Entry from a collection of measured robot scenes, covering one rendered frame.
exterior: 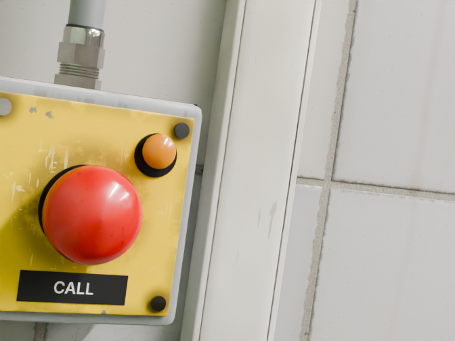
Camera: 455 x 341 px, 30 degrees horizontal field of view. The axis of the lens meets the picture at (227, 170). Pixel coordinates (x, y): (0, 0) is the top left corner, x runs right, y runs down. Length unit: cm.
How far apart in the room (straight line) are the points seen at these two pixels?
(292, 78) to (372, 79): 6
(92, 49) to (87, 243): 9
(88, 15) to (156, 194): 9
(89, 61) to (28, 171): 6
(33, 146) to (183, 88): 12
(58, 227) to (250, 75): 15
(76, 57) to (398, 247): 24
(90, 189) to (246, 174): 13
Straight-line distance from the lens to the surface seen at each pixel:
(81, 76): 38
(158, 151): 36
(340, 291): 50
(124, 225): 34
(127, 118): 36
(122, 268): 37
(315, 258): 49
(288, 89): 45
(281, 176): 45
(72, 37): 38
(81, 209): 33
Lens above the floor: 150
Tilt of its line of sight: 3 degrees down
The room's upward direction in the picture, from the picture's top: 8 degrees clockwise
